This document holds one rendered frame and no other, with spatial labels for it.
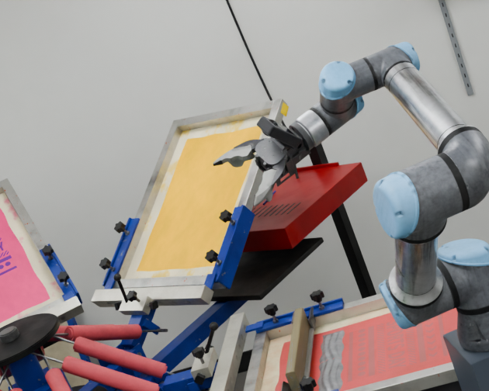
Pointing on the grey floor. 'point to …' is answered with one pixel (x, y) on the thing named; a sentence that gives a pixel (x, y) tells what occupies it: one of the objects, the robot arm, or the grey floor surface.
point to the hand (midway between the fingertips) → (231, 183)
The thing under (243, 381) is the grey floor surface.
